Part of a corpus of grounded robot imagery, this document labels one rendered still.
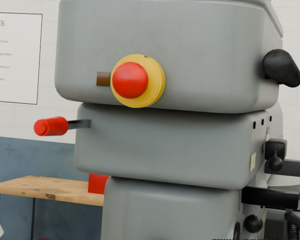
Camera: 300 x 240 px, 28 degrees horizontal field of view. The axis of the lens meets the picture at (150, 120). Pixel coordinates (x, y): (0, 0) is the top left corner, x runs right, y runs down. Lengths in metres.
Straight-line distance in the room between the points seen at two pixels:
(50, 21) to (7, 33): 0.45
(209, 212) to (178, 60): 0.24
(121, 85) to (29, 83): 5.07
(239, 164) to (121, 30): 0.22
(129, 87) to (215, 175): 0.19
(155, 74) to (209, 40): 0.07
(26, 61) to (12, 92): 0.33
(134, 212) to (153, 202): 0.03
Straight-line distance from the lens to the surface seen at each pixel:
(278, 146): 0.93
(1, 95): 5.83
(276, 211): 1.27
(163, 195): 0.82
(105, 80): 0.70
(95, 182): 4.85
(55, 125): 0.69
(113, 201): 0.85
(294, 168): 1.17
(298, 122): 5.08
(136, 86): 0.64
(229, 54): 0.67
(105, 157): 0.80
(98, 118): 0.80
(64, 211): 5.63
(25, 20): 5.76
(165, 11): 0.68
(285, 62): 0.69
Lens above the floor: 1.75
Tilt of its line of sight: 3 degrees down
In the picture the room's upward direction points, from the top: 4 degrees clockwise
